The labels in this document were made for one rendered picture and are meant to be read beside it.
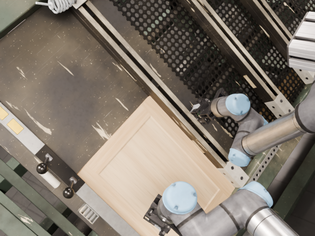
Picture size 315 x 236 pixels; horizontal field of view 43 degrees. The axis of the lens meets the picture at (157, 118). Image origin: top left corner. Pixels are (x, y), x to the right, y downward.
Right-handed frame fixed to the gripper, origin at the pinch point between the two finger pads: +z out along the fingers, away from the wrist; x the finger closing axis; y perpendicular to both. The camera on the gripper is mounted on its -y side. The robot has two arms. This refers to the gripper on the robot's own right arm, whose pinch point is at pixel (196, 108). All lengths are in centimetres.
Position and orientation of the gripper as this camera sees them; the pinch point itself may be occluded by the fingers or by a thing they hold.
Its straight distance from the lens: 170.8
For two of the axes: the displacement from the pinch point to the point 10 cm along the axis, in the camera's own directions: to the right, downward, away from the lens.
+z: -4.0, 0.7, 9.1
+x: 6.6, 7.2, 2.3
